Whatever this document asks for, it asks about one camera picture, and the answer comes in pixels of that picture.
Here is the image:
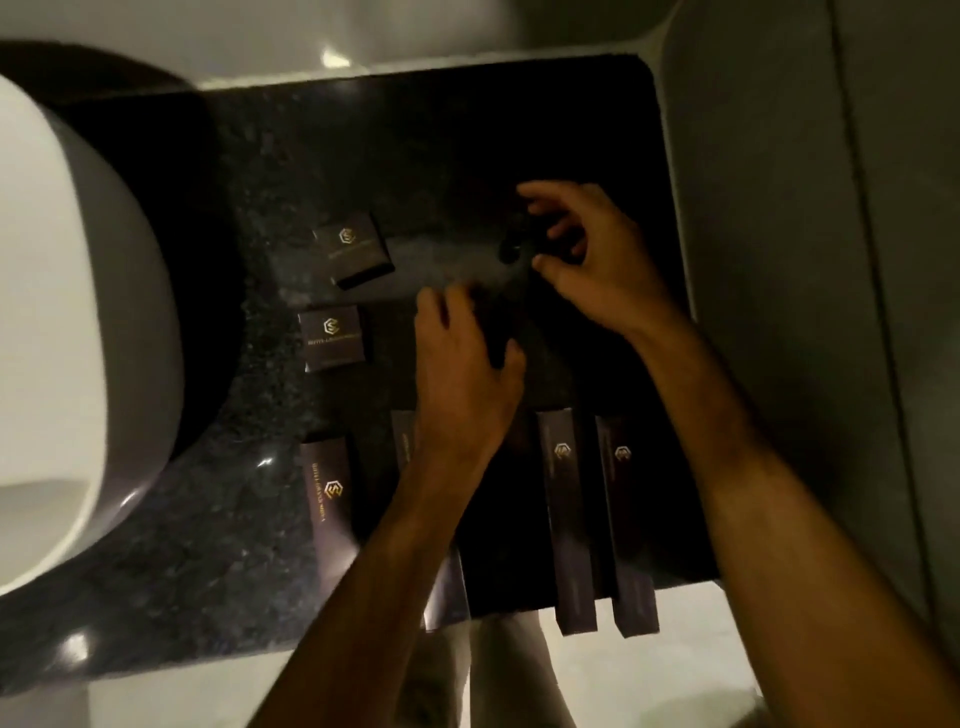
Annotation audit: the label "person's right hand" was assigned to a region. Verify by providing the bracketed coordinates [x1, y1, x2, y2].
[516, 179, 689, 340]

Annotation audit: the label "person's left hand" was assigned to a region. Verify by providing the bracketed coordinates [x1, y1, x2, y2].
[413, 283, 528, 475]

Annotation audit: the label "small black bottle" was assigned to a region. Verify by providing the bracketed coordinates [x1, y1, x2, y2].
[498, 212, 573, 268]

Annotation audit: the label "person's left forearm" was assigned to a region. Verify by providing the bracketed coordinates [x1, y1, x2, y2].
[246, 448, 502, 728]

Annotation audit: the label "person's right forearm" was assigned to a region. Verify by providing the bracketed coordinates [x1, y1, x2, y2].
[628, 311, 960, 728]

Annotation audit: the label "black rectangular tray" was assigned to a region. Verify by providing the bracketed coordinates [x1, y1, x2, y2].
[363, 225, 723, 625]

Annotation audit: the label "long dark box gold logo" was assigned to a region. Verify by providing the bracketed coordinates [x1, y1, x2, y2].
[390, 409, 471, 633]
[299, 437, 363, 582]
[535, 408, 600, 638]
[594, 414, 662, 640]

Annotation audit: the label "small dark box gold logo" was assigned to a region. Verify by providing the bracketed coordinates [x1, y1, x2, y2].
[297, 304, 371, 375]
[312, 211, 396, 292]

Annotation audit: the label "person's beige trousers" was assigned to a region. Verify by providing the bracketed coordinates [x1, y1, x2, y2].
[390, 609, 580, 728]

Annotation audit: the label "white ceramic sink basin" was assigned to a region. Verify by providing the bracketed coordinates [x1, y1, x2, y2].
[0, 72, 186, 599]

